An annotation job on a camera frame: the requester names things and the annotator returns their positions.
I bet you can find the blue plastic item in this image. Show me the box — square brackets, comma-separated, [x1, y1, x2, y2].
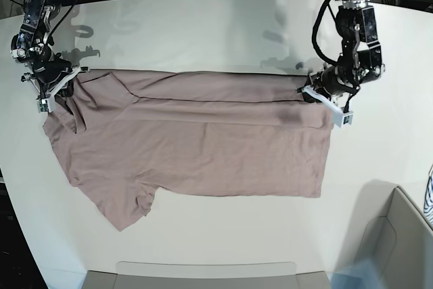
[329, 259, 382, 289]

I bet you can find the grey cardboard box right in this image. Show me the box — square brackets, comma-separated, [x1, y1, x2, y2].
[336, 187, 432, 288]

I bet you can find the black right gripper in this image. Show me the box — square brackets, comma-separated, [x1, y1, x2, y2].
[32, 58, 74, 99]

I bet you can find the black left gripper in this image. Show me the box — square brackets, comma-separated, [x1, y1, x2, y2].
[297, 68, 359, 103]

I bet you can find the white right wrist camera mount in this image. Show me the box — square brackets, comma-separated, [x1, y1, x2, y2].
[21, 66, 91, 113]

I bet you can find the grey tray at bottom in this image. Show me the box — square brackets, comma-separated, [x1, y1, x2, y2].
[83, 261, 331, 288]

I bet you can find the mauve pink T-shirt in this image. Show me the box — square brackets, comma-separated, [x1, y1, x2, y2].
[43, 70, 334, 230]

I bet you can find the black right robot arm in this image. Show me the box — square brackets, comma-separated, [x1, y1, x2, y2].
[11, 0, 73, 100]

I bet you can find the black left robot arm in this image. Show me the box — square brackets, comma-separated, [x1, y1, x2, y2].
[298, 0, 384, 103]

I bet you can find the blue striped cloth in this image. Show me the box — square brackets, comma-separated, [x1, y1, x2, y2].
[423, 166, 433, 225]

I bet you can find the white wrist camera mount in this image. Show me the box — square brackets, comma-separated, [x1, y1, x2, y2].
[296, 85, 354, 128]
[21, 66, 91, 113]

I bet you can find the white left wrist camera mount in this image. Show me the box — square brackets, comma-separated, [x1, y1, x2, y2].
[296, 85, 354, 128]

